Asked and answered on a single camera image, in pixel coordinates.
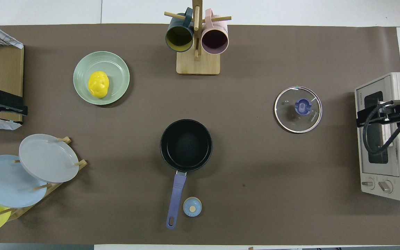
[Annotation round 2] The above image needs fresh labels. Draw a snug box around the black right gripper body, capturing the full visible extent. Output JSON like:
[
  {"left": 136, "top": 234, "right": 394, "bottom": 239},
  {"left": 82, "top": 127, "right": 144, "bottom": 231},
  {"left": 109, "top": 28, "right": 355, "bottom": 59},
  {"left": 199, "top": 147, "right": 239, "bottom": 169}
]
[{"left": 382, "top": 97, "right": 400, "bottom": 120}]

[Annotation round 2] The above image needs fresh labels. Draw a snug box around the glass lid purple knob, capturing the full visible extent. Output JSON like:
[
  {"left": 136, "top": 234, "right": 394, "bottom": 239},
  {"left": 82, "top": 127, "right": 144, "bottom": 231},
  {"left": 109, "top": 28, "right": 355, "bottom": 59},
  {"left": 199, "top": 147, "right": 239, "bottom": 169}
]
[{"left": 274, "top": 86, "right": 323, "bottom": 134}]

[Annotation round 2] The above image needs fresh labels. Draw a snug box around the grey plate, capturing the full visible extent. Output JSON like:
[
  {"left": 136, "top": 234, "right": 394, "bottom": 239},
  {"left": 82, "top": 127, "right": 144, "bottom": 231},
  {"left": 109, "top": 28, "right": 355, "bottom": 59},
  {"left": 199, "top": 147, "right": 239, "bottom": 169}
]
[{"left": 19, "top": 134, "right": 80, "bottom": 183}]

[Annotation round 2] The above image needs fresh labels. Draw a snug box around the light blue plate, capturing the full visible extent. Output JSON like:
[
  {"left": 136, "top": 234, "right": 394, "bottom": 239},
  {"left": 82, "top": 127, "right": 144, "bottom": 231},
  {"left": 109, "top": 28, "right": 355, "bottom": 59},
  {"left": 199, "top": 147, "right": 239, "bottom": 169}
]
[{"left": 0, "top": 155, "right": 48, "bottom": 208}]

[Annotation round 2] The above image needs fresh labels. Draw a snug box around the light green plate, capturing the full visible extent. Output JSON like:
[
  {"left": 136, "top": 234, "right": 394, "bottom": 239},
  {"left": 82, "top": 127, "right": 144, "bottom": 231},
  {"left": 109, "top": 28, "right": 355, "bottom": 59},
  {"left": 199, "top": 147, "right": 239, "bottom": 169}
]
[{"left": 73, "top": 51, "right": 130, "bottom": 106}]

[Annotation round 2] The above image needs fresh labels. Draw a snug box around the wooden dish rack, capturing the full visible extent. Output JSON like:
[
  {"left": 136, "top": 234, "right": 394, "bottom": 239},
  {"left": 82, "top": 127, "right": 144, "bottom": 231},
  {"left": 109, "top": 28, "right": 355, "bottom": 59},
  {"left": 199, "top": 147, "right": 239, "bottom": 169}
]
[{"left": 0, "top": 136, "right": 88, "bottom": 222}]

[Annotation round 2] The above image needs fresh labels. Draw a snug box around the brown paper table mat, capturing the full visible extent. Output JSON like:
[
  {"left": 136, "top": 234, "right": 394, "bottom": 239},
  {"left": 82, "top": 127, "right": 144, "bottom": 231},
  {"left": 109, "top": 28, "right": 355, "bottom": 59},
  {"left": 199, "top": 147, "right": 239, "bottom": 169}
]
[{"left": 0, "top": 24, "right": 400, "bottom": 245}]

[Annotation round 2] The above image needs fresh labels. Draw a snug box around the pink mug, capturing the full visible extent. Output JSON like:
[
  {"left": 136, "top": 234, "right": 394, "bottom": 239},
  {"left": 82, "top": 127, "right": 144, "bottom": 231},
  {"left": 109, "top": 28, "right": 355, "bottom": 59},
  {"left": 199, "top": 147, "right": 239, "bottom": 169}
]
[{"left": 201, "top": 9, "right": 229, "bottom": 55}]

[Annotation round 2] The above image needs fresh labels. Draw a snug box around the wooden mug tree stand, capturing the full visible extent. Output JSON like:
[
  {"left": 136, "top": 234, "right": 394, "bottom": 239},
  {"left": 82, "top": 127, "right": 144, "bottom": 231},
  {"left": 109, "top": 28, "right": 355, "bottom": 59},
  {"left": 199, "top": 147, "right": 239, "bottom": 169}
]
[{"left": 164, "top": 0, "right": 232, "bottom": 75}]

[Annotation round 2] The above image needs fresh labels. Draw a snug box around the dark blue mug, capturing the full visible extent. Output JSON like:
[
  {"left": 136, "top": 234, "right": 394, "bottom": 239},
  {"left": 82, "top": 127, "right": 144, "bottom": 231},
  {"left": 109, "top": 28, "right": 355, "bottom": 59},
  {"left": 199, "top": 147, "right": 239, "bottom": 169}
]
[{"left": 165, "top": 8, "right": 195, "bottom": 53}]

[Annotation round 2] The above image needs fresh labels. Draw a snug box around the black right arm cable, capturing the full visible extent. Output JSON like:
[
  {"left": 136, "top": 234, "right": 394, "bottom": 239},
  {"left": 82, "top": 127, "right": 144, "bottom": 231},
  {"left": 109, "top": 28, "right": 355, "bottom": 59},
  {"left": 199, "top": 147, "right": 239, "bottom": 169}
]
[{"left": 360, "top": 98, "right": 400, "bottom": 167}]

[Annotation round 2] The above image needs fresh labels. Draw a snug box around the black pot purple handle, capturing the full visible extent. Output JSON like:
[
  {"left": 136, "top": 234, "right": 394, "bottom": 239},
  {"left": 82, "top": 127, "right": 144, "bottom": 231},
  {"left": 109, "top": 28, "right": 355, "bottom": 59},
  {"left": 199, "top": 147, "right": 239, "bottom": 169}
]
[{"left": 160, "top": 119, "right": 213, "bottom": 230}]

